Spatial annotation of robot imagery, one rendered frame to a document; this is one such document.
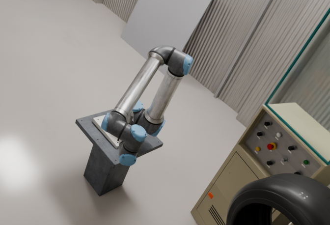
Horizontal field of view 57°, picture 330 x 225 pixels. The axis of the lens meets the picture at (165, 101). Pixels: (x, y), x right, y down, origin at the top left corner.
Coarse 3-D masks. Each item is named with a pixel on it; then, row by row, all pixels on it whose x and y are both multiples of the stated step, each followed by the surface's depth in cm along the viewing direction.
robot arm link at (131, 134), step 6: (126, 126) 154; (132, 126) 154; (138, 126) 157; (126, 132) 153; (132, 132) 152; (138, 132) 153; (144, 132) 155; (120, 138) 154; (126, 138) 153; (132, 138) 152; (138, 138) 152; (144, 138) 154; (126, 144) 155; (132, 144) 154; (138, 144) 154; (126, 150) 156; (132, 150) 155; (138, 150) 159
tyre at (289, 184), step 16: (288, 176) 135; (304, 176) 135; (240, 192) 140; (256, 192) 131; (272, 192) 125; (288, 192) 122; (304, 192) 121; (320, 192) 124; (240, 208) 137; (256, 208) 160; (272, 208) 158; (288, 208) 118; (304, 208) 115; (320, 208) 115; (240, 224) 155; (256, 224) 161; (272, 224) 159; (304, 224) 113; (320, 224) 111
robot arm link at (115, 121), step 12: (156, 48) 180; (168, 48) 181; (156, 60) 177; (144, 72) 171; (132, 84) 167; (144, 84) 169; (132, 96) 163; (120, 108) 158; (132, 108) 163; (108, 120) 153; (120, 120) 156; (108, 132) 155; (120, 132) 153
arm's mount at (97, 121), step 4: (100, 116) 238; (104, 116) 240; (92, 120) 235; (96, 120) 233; (100, 120) 235; (96, 124) 232; (100, 124) 231; (100, 128) 230; (104, 132) 227; (108, 136) 225; (112, 136) 227; (112, 140) 223; (116, 140) 225; (112, 144) 223; (116, 144) 221
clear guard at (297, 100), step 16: (320, 32) 177; (304, 48) 185; (320, 48) 177; (304, 64) 185; (320, 64) 178; (288, 80) 195; (304, 80) 186; (320, 80) 178; (272, 96) 205; (288, 96) 195; (304, 96) 186; (320, 96) 178; (288, 112) 196; (304, 112) 187; (320, 112) 179; (304, 128) 187; (320, 128) 179; (320, 144) 179
